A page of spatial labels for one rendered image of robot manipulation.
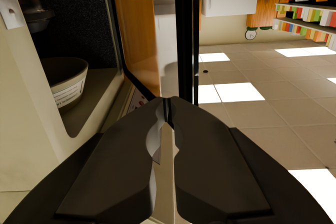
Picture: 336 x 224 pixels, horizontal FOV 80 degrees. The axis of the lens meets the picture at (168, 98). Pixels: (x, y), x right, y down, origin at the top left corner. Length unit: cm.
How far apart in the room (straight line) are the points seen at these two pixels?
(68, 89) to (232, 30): 583
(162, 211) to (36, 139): 19
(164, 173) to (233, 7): 502
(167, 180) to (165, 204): 4
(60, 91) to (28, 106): 10
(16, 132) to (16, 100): 4
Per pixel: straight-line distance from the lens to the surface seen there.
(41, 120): 22
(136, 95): 46
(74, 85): 33
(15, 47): 21
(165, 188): 34
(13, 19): 21
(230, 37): 607
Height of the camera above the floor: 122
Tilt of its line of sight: 28 degrees up
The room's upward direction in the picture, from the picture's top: 176 degrees clockwise
